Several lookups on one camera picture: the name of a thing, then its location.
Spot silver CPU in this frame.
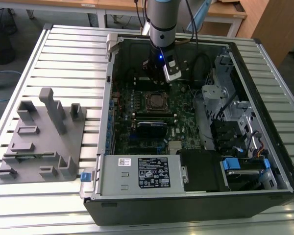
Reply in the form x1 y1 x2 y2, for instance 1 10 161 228
150 94 165 106

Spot CPU socket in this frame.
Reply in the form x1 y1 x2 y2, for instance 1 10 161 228
143 91 176 113

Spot metal drive cage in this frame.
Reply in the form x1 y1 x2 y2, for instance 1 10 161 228
201 47 258 154

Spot black graphics card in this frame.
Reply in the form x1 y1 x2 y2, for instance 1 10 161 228
136 121 168 145

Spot green motherboard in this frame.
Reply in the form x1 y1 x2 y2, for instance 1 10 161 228
110 80 206 155

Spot pale blue teach pendant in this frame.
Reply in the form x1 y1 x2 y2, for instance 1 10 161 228
187 0 213 31

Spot grey power supply unit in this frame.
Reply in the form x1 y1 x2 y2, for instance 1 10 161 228
94 154 187 196

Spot blue disk carrier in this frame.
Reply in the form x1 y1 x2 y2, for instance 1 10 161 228
222 158 270 172

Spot grey parts rack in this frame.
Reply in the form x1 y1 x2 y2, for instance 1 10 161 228
0 87 88 185

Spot wooden cabinet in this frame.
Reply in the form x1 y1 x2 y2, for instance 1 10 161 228
236 0 294 68

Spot black PC case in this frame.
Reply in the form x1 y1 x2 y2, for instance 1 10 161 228
78 33 294 226

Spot black round bin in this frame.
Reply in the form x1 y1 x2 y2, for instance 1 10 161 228
0 34 17 66

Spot green RAM stick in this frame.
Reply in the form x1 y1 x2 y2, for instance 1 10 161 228
4 152 55 160

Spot black mesh basket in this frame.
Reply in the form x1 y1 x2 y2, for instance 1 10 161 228
0 6 18 36

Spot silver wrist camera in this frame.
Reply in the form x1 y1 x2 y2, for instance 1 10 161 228
162 54 183 83

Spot thick black cable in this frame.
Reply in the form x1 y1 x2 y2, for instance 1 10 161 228
190 52 213 85

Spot grey case latch handle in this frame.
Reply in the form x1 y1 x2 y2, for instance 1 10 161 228
105 33 120 53

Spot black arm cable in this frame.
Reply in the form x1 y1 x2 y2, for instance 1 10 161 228
185 0 200 51

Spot thin black cable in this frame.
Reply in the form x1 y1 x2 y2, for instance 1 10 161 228
215 89 237 120

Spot black plastic drive bracket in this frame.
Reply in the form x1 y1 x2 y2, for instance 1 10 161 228
210 119 245 157

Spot orange yellow power wires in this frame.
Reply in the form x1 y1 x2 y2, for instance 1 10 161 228
253 144 269 160

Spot blue floor cable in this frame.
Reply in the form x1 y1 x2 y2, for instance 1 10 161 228
0 70 23 102

